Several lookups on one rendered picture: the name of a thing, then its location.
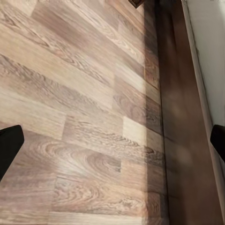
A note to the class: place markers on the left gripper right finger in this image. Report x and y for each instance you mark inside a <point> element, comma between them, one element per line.
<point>217,139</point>

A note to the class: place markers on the bed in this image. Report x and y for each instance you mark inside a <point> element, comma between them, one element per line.
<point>191,52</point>

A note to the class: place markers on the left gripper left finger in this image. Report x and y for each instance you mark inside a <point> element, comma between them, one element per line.
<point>11,140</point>

